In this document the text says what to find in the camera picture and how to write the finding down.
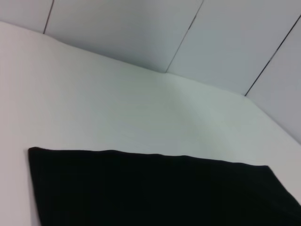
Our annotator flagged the black shirt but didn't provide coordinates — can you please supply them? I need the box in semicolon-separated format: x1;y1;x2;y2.
28;147;301;226

